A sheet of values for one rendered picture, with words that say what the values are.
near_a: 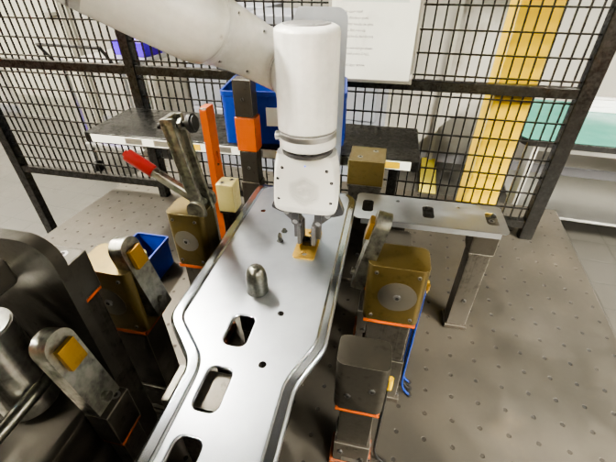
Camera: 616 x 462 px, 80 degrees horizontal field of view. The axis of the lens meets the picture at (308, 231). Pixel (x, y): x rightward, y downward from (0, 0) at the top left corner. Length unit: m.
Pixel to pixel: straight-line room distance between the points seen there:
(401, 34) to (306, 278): 0.69
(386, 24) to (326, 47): 0.58
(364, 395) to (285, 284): 0.19
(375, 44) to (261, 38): 0.53
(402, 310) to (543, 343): 0.49
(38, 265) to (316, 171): 0.35
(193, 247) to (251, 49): 0.35
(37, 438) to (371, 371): 0.39
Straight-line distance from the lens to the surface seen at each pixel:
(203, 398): 0.49
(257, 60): 0.58
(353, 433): 0.66
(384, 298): 0.59
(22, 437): 0.58
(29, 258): 0.45
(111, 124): 1.24
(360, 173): 0.83
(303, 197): 0.57
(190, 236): 0.69
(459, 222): 0.77
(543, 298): 1.15
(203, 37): 0.45
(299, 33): 0.48
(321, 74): 0.49
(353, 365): 0.50
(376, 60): 1.07
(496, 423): 0.86
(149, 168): 0.68
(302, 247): 0.64
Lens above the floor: 1.40
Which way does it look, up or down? 36 degrees down
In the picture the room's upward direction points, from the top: straight up
